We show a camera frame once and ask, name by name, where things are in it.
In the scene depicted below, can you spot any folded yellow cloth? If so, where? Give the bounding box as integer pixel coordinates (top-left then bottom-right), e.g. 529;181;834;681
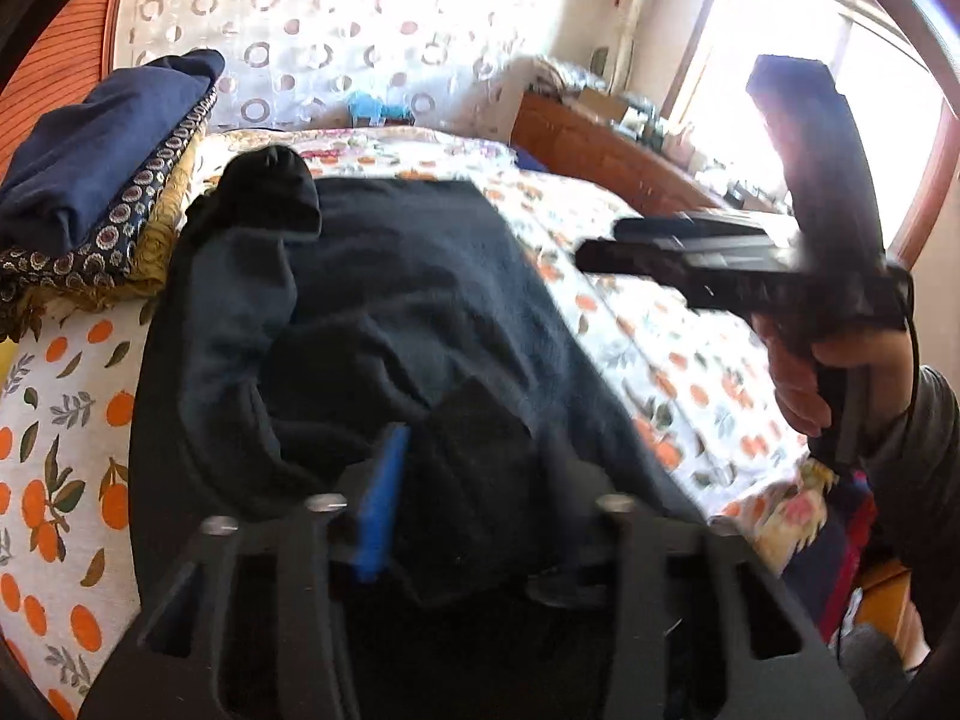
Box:
0;131;209;342

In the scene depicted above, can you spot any orange fruit print blanket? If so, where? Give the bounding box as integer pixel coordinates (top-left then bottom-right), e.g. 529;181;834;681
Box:
0;127;822;717

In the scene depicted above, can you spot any person's right hand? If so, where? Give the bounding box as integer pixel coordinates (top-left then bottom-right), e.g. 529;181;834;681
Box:
752;311;913;440

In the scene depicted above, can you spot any red cloth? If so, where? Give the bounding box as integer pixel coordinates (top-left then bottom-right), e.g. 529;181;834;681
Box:
817;491;880;642

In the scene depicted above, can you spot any window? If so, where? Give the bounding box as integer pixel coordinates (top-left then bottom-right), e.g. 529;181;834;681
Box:
664;0;947;267

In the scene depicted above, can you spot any cardboard box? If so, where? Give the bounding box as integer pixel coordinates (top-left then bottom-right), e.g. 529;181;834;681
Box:
576;85;632;125

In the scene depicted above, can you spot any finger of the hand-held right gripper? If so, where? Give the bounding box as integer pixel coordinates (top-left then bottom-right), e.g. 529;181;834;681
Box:
613;214;775;244
574;237;797;295

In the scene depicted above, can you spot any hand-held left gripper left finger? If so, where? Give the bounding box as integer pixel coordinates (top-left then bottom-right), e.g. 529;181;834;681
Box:
79;424;412;720

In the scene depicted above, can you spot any wooden side table with clutter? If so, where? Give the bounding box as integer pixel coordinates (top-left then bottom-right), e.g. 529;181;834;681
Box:
523;51;792;212

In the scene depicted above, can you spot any blue toy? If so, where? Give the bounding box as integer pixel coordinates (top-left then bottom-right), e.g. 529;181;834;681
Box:
347;90;415;128

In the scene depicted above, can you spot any white circle pattern curtain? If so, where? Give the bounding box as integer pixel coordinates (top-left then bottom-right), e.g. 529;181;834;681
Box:
112;0;627;137

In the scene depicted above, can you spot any wooden slatted headboard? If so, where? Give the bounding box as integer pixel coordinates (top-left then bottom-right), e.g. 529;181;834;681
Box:
0;0;130;175

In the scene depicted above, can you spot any black sweater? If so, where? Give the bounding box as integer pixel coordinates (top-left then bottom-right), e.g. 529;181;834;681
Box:
127;144;707;720

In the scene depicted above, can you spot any person's right forearm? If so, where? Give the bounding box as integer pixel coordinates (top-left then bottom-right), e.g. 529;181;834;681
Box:
855;364;960;680

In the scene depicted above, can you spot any wooden cabinet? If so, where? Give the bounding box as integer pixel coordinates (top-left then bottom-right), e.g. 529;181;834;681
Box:
512;92;725;220

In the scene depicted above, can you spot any folded navy patterned cloth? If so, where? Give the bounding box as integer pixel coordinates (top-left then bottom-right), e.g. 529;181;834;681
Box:
0;82;220;295

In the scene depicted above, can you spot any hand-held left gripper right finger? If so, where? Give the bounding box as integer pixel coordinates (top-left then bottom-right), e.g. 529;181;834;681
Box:
596;493;863;720

